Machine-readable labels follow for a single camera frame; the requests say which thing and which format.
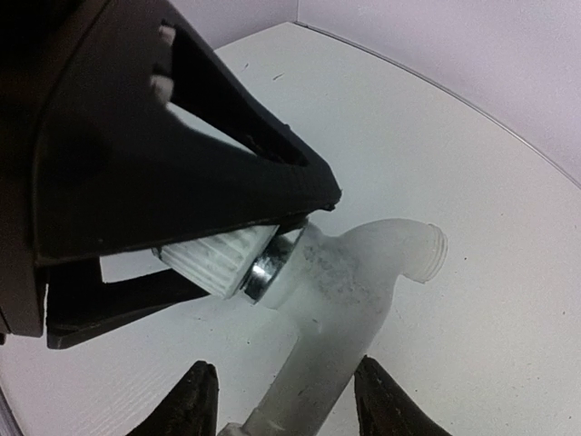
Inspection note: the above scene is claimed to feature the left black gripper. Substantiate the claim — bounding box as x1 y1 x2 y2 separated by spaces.
1 1 341 345

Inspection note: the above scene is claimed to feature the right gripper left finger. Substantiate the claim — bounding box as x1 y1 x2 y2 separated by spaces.
129 361 219 436

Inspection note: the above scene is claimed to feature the white plastic water faucet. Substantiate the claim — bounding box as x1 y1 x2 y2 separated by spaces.
154 219 448 435

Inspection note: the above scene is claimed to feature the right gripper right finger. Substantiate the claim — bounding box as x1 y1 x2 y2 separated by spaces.
354 356 449 436

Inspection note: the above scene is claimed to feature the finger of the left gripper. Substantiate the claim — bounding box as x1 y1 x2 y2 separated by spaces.
46 265 208 350

